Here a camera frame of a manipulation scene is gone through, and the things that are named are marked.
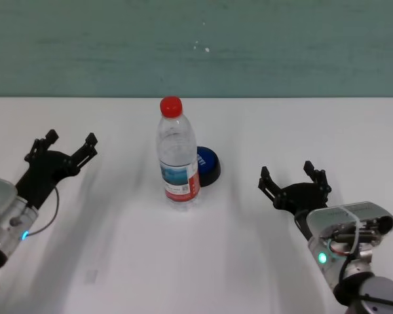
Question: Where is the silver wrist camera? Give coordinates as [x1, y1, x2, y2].
[0, 174, 16, 226]
[306, 201, 393, 249]

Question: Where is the black left wrist camera cable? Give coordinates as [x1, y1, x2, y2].
[28, 186, 60, 236]

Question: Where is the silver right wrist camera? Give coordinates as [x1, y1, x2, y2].
[306, 201, 393, 249]

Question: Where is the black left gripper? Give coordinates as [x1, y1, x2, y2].
[15, 129, 98, 210]

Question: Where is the clear water bottle red cap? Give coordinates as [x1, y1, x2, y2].
[156, 96, 202, 212]

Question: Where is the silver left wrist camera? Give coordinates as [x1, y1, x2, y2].
[0, 174, 16, 226]

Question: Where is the blue button black base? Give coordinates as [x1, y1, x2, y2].
[196, 145, 222, 188]

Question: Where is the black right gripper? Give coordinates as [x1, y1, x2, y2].
[257, 160, 332, 217]

